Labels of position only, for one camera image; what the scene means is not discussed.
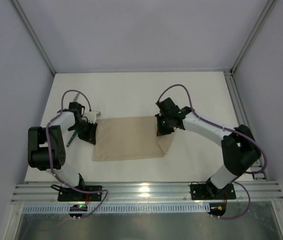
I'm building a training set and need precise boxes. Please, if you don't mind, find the beige cloth napkin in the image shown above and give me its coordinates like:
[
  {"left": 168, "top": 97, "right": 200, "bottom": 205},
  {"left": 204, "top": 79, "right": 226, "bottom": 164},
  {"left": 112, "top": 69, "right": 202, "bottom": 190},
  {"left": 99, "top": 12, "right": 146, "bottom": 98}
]
[{"left": 92, "top": 116, "right": 174, "bottom": 162}]

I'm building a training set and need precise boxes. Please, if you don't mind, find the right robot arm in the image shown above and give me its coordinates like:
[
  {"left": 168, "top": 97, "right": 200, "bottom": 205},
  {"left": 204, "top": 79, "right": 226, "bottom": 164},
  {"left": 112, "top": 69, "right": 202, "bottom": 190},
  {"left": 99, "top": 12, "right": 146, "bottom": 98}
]
[{"left": 155, "top": 97, "right": 261, "bottom": 200}]

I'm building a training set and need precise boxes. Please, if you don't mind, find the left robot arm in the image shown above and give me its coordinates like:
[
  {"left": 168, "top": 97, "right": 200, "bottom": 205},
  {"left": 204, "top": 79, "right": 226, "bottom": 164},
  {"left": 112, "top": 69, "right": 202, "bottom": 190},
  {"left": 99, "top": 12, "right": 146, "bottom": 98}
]
[{"left": 27, "top": 102, "right": 101, "bottom": 195}]

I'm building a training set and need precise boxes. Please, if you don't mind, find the left controller board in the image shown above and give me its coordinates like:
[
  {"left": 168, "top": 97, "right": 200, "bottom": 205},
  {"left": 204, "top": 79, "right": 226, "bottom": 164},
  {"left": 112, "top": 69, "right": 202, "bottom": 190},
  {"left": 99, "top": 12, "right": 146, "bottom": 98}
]
[{"left": 68, "top": 203, "right": 88, "bottom": 220}]

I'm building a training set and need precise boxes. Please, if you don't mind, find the controller board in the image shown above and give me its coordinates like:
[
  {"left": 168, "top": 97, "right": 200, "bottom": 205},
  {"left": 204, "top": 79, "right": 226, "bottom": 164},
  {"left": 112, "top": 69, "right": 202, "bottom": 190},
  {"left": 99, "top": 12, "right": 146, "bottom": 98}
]
[
  {"left": 208, "top": 202, "right": 227, "bottom": 219},
  {"left": 68, "top": 203, "right": 88, "bottom": 220}
]

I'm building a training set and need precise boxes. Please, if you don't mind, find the right controller board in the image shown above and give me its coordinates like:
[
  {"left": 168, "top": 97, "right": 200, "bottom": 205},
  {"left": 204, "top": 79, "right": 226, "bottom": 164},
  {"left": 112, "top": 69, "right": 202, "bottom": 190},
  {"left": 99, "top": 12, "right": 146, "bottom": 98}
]
[{"left": 208, "top": 202, "right": 227, "bottom": 219}]

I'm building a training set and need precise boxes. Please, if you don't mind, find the green handled knife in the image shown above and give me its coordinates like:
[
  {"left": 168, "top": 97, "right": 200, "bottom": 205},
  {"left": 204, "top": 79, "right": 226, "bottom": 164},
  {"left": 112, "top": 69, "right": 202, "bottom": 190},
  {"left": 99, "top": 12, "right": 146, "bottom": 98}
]
[{"left": 66, "top": 93, "right": 80, "bottom": 148}]

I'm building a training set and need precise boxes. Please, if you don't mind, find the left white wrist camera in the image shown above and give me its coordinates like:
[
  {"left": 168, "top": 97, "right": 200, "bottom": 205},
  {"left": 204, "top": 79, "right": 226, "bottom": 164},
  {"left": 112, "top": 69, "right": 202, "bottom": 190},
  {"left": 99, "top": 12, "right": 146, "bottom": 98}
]
[{"left": 83, "top": 110, "right": 101, "bottom": 124}]

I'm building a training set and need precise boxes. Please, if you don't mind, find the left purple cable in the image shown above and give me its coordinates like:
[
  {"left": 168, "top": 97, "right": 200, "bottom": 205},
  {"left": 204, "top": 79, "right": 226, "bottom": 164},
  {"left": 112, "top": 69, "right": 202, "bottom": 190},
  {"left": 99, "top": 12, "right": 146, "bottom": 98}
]
[{"left": 45, "top": 89, "right": 109, "bottom": 220}]

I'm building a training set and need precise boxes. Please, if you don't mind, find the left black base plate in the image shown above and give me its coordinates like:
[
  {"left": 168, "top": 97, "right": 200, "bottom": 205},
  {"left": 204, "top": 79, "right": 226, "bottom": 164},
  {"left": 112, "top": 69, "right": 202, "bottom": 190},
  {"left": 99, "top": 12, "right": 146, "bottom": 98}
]
[{"left": 50, "top": 184, "right": 102, "bottom": 202}]

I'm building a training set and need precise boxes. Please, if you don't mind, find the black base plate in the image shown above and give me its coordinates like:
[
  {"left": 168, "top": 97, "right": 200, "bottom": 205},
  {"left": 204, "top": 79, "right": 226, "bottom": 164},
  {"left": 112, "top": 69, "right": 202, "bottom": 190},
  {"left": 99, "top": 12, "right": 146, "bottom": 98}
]
[
  {"left": 50, "top": 184, "right": 102, "bottom": 202},
  {"left": 189, "top": 181, "right": 237, "bottom": 200}
]

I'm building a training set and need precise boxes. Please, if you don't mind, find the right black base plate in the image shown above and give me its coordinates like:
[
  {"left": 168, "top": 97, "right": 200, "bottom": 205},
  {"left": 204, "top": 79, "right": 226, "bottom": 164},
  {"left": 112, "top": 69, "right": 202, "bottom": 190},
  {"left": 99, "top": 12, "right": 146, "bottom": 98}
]
[{"left": 189, "top": 181, "right": 237, "bottom": 200}]

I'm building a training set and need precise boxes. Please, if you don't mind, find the right aluminium side rail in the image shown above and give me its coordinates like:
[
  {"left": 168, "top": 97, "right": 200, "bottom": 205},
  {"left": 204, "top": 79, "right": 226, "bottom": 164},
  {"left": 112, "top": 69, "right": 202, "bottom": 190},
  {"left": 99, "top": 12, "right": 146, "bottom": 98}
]
[{"left": 222, "top": 70, "right": 268, "bottom": 181}]

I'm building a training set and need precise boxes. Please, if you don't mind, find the front aluminium rail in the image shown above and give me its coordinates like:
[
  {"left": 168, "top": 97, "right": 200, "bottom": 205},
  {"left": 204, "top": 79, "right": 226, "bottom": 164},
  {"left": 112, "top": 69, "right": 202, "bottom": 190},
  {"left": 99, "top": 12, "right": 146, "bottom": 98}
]
[{"left": 10, "top": 180, "right": 283, "bottom": 204}]

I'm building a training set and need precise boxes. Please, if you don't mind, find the slotted cable duct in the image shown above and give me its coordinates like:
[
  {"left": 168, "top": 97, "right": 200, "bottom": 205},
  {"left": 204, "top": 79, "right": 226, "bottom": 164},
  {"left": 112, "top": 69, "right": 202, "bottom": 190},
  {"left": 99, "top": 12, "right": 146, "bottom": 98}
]
[{"left": 22, "top": 202, "right": 209, "bottom": 214}]

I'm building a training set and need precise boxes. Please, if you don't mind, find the left frame post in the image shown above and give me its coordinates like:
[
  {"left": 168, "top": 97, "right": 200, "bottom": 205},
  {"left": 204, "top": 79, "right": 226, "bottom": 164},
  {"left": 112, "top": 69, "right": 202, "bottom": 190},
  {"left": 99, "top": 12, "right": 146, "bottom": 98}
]
[{"left": 9, "top": 0, "right": 57, "bottom": 76}]

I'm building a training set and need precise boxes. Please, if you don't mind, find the frame post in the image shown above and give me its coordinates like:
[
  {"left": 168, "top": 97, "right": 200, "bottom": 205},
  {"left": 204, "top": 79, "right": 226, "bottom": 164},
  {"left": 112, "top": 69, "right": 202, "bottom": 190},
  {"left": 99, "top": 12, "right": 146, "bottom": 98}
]
[
  {"left": 230, "top": 0, "right": 278, "bottom": 75},
  {"left": 9, "top": 0, "right": 57, "bottom": 76}
]

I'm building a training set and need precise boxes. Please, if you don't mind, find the right frame post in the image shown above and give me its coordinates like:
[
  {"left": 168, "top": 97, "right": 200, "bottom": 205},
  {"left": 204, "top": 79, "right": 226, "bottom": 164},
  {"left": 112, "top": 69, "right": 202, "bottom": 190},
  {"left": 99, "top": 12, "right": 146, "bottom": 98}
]
[{"left": 230, "top": 0, "right": 278, "bottom": 75}]

